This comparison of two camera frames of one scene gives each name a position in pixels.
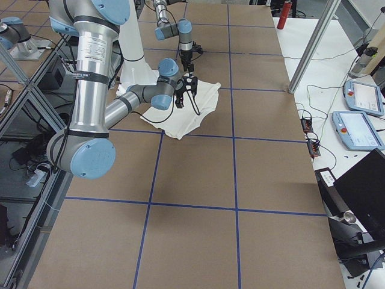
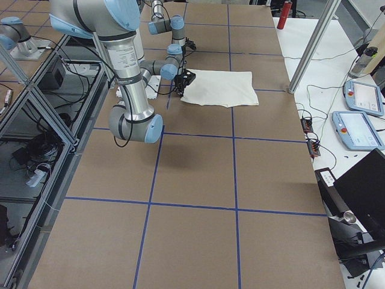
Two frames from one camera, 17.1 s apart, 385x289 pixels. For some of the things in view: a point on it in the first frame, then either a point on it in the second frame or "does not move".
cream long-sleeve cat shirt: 178,121 to 224,88
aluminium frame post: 313,44 does not move
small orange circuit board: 307,124 does not move
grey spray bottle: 363,61 does not move
